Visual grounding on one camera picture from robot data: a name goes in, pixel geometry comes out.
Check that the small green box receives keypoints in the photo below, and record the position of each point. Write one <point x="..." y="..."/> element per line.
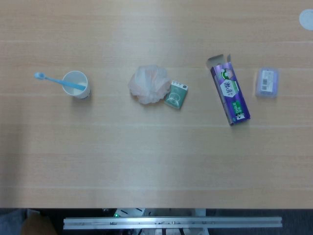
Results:
<point x="175" y="96"/>

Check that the purple toothpaste box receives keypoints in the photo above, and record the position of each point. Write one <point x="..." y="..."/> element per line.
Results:
<point x="231" y="95"/>

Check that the lavender soap bar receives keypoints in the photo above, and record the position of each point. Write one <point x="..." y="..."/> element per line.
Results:
<point x="267" y="83"/>

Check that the brown cardboard box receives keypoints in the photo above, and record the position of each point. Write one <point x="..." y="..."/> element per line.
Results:
<point x="36" y="224"/>

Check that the white pink mesh bath sponge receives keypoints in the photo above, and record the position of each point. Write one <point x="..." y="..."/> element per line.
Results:
<point x="146" y="83"/>

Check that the white paper cup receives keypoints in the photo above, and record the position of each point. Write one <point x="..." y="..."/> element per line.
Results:
<point x="73" y="91"/>

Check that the blue toothbrush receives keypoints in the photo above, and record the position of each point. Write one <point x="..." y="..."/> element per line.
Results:
<point x="51" y="78"/>

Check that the grey fabric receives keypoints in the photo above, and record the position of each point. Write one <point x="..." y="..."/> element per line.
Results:
<point x="11" y="220"/>

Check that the aluminium profile rail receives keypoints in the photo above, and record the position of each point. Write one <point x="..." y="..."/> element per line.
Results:
<point x="171" y="222"/>

